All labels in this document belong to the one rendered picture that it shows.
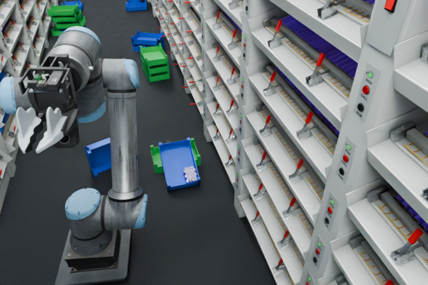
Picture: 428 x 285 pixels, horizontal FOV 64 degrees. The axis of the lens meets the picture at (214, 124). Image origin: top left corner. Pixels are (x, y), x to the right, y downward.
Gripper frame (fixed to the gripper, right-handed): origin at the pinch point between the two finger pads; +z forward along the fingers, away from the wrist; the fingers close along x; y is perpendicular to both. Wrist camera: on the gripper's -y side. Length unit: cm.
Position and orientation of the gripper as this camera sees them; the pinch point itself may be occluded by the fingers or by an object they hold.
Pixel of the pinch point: (34, 149)
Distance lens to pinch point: 60.9
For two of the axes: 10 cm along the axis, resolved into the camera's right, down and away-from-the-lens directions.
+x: 9.9, -0.1, 1.1
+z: 0.9, 6.0, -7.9
